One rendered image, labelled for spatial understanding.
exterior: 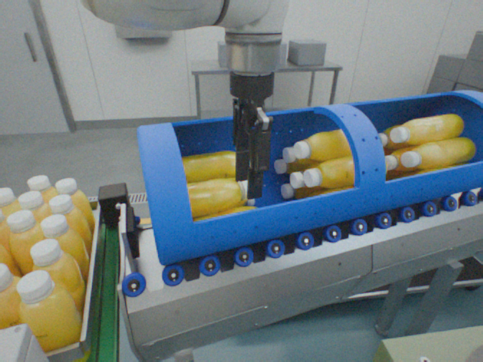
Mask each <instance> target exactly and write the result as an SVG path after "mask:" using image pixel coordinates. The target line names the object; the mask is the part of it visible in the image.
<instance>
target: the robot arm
mask: <svg viewBox="0 0 483 362"><path fill-rule="evenodd" d="M79 1H80V3H82V5H83V6H84V7H85V8H86V9H87V10H89V11H90V12H92V13H93V15H95V17H97V18H99V19H101V20H103V21H105V22H108V23H111V24H115V25H118V26H121V27H126V28H129V29H138V30H149V31H179V30H188V29H195V28H199V27H223V28H225V36H224V40H225V63H226V68H227V69H228V70H231V72H230V73H229V92H230V94H231V95H232V96H233V97H236V98H232V106H233V126H232V144H233V145H235V151H236V152H235V181H237V182H238V181H240V182H243V181H246V180H247V199H248V200H252V199H257V198H261V197H262V187H263V175H264V171H268V170H269V169H270V135H271V128H272V125H273V117H272V116H268V117H266V116H265V99H266V98H267V97H270V96H272V94H273V92H274V81H275V74H274V73H273V71H275V70H277V69H278V68H279V66H280V49H281V42H282V27H283V23H285V18H286V16H287V13H288V8H289V3H290V0H79ZM252 127H256V128H255V129H252ZM249 162H250V166H249Z"/></svg>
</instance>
